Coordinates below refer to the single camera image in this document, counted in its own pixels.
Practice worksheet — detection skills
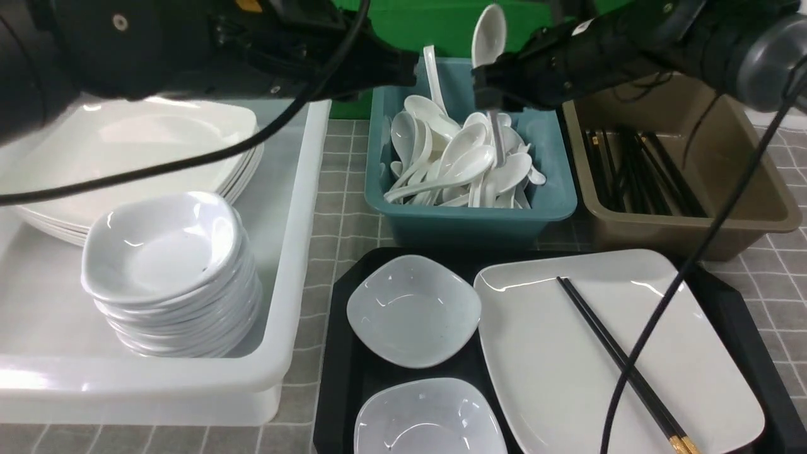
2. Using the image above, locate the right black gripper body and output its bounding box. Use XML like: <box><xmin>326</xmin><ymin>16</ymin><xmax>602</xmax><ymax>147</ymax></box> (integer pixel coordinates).
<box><xmin>472</xmin><ymin>13</ymin><xmax>637</xmax><ymax>114</ymax></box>

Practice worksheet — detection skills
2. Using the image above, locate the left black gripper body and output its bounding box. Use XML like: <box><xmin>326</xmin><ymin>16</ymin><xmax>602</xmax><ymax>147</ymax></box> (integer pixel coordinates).
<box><xmin>214</xmin><ymin>1</ymin><xmax>419</xmax><ymax>101</ymax></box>

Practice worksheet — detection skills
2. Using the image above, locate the white ceramic soup spoon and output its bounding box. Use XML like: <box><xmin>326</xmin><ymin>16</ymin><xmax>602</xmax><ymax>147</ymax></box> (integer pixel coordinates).
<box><xmin>472</xmin><ymin>3</ymin><xmax>508</xmax><ymax>69</ymax></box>

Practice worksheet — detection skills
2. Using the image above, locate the grey-white square bowl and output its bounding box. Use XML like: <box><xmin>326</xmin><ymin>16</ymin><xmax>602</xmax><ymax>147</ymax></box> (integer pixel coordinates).
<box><xmin>346</xmin><ymin>255</ymin><xmax>482</xmax><ymax>369</ymax></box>
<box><xmin>352</xmin><ymin>377</ymin><xmax>508</xmax><ymax>453</ymax></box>

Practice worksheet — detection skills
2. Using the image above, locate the white rectangular rice plate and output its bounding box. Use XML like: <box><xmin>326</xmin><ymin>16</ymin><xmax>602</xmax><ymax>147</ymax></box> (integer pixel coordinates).
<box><xmin>473</xmin><ymin>249</ymin><xmax>765</xmax><ymax>453</ymax></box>

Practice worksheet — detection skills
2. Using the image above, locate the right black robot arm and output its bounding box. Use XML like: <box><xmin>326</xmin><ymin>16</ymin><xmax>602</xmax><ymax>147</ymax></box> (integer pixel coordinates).
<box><xmin>472</xmin><ymin>1</ymin><xmax>806</xmax><ymax>112</ymax></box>

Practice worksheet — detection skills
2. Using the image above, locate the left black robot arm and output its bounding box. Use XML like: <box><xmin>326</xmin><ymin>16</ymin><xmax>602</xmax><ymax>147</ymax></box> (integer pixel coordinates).
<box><xmin>1</xmin><ymin>1</ymin><xmax>359</xmax><ymax>144</ymax></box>

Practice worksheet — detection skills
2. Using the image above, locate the teal plastic bin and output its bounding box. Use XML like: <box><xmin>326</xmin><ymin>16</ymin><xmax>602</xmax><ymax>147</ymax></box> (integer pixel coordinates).
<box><xmin>365</xmin><ymin>61</ymin><xmax>578</xmax><ymax>248</ymax></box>

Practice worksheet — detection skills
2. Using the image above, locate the green cloth backdrop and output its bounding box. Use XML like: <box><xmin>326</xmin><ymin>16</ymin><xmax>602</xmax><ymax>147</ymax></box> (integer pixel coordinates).
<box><xmin>328</xmin><ymin>0</ymin><xmax>631</xmax><ymax>120</ymax></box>

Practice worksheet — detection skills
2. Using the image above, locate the bundle of black chopsticks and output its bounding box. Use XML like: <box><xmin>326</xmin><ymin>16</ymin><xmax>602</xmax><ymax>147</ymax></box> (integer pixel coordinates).
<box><xmin>583</xmin><ymin>125</ymin><xmax>708</xmax><ymax>218</ymax></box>

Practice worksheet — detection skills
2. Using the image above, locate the upright white spoon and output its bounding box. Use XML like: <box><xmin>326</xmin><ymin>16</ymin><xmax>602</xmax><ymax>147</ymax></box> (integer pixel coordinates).
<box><xmin>422</xmin><ymin>44</ymin><xmax>447</xmax><ymax>114</ymax></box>

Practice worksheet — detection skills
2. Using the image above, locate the brown plastic bin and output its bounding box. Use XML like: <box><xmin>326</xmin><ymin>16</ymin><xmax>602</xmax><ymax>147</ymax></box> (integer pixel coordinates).
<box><xmin>562</xmin><ymin>75</ymin><xmax>802</xmax><ymax>261</ymax></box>

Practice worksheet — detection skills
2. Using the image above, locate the pile of white spoons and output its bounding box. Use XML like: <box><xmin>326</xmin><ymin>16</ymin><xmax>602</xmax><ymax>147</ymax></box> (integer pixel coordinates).
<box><xmin>384</xmin><ymin>95</ymin><xmax>547</xmax><ymax>209</ymax></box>

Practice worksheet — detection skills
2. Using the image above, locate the stack of white plates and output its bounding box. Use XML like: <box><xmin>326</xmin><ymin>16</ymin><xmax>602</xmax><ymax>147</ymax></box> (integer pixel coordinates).
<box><xmin>1</xmin><ymin>97</ymin><xmax>264</xmax><ymax>247</ymax></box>

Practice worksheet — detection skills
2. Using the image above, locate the stack of grey-white bowls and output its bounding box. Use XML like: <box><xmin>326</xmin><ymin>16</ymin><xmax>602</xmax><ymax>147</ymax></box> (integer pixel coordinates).
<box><xmin>81</xmin><ymin>192</ymin><xmax>264</xmax><ymax>358</ymax></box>

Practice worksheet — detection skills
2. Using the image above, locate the large white plastic bin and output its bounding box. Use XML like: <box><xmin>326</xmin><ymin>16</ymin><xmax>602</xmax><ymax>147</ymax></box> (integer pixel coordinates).
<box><xmin>1</xmin><ymin>102</ymin><xmax>330</xmax><ymax>426</ymax></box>

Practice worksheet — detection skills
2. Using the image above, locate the black cable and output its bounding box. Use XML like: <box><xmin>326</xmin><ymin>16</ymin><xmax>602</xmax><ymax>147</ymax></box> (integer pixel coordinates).
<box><xmin>599</xmin><ymin>57</ymin><xmax>807</xmax><ymax>454</ymax></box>

